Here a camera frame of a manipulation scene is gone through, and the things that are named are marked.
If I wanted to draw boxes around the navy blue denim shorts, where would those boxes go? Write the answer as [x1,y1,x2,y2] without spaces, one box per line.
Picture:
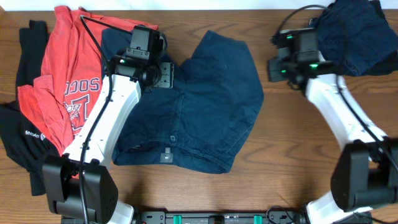
[112,30,264,174]

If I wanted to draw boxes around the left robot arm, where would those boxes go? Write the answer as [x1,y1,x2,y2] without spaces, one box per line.
[42,26,174,223]

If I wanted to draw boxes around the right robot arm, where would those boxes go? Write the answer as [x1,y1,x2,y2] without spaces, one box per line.
[268,28,397,223]

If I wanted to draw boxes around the folded navy garment pile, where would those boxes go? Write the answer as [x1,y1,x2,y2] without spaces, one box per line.
[309,0,397,77]

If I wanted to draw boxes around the red printed t-shirt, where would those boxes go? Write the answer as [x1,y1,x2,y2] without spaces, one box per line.
[17,6,141,154]

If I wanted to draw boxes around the black t-shirt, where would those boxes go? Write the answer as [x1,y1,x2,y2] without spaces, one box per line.
[1,21,58,196]

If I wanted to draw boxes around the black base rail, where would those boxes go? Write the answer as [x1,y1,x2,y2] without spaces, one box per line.
[132,209,308,224]

